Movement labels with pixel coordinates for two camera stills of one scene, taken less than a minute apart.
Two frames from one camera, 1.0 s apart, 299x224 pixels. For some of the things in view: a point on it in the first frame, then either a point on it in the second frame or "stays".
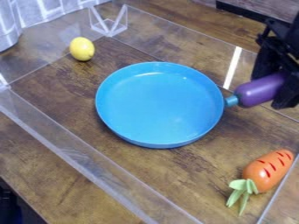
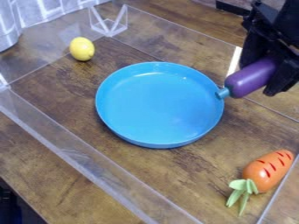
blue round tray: x=161 y=104 stays
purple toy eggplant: x=254 y=93 → x=250 y=77
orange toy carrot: x=263 y=171 stays
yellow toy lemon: x=82 y=49 stays
